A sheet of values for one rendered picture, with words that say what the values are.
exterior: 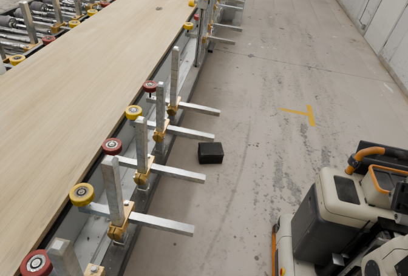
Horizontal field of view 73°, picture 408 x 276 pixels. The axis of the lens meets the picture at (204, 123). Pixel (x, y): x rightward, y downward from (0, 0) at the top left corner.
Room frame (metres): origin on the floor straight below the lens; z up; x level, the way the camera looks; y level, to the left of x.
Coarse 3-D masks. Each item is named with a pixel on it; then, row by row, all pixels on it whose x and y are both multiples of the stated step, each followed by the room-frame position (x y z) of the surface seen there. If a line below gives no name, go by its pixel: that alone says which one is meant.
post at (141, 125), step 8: (136, 120) 0.75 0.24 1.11; (144, 120) 0.76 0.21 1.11; (136, 128) 0.74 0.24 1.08; (144, 128) 0.75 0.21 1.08; (136, 136) 0.74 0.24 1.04; (144, 136) 0.74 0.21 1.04; (136, 144) 0.74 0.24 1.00; (144, 144) 0.74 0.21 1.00; (144, 152) 0.74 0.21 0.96; (144, 160) 0.74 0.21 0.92; (144, 168) 0.74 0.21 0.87; (144, 184) 0.74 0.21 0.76
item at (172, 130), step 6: (132, 120) 1.05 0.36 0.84; (150, 126) 1.04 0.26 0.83; (168, 126) 1.05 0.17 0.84; (174, 126) 1.06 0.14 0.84; (168, 132) 1.03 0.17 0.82; (174, 132) 1.03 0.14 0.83; (180, 132) 1.02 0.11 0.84; (186, 132) 1.02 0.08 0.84; (192, 132) 1.03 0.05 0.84; (198, 132) 1.04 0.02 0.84; (204, 132) 1.04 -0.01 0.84; (198, 138) 1.02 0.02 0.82; (204, 138) 1.02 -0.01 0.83; (210, 138) 1.01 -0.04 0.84
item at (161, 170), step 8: (120, 160) 0.80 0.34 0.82; (128, 160) 0.81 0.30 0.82; (136, 160) 0.81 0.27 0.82; (136, 168) 0.79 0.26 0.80; (152, 168) 0.78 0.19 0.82; (160, 168) 0.79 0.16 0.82; (168, 168) 0.80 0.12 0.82; (168, 176) 0.78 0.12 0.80; (176, 176) 0.77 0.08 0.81; (184, 176) 0.77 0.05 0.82; (192, 176) 0.77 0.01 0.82; (200, 176) 0.78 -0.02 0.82
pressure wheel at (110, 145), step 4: (108, 140) 0.83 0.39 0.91; (112, 140) 0.83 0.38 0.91; (116, 140) 0.83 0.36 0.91; (104, 144) 0.80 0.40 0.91; (108, 144) 0.81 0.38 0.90; (112, 144) 0.81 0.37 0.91; (116, 144) 0.81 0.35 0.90; (120, 144) 0.81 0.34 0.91; (104, 148) 0.78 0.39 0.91; (108, 148) 0.78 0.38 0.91; (112, 148) 0.79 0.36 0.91; (116, 148) 0.79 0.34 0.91; (120, 148) 0.80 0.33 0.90; (104, 152) 0.77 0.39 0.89; (108, 152) 0.77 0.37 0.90; (112, 152) 0.77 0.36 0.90; (116, 152) 0.78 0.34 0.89
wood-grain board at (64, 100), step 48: (144, 0) 2.76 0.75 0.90; (48, 48) 1.55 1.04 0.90; (96, 48) 1.64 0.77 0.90; (144, 48) 1.75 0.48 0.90; (0, 96) 1.01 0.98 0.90; (48, 96) 1.07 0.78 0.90; (96, 96) 1.13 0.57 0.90; (0, 144) 0.72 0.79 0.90; (48, 144) 0.76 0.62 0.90; (96, 144) 0.80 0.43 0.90; (0, 192) 0.51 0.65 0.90; (48, 192) 0.54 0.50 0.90; (0, 240) 0.36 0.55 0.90
